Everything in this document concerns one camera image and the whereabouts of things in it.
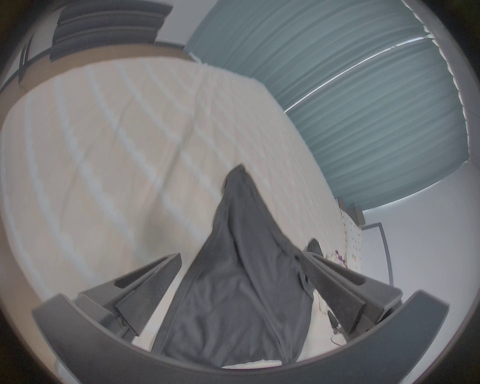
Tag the white printed pillow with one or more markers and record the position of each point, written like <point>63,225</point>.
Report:
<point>352,240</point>

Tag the white printed garment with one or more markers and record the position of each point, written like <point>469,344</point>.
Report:
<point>332,258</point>

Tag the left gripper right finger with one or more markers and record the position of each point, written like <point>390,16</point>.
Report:
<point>337,288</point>

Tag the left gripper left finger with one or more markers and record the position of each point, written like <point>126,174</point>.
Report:
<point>142,300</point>

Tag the bed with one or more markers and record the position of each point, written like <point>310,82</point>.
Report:
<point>112,150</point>

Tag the grey bedside table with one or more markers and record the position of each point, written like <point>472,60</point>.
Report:
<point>352,210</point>

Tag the purple satin garment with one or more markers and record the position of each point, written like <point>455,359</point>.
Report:
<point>339,257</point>

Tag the dark grey chest of drawers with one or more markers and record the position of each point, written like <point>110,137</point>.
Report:
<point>105,30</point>

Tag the black T-shirt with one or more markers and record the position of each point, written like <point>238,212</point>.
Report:
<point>240,281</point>

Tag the blue-green curtain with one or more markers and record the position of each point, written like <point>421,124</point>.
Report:
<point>300,37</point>
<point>382,131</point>

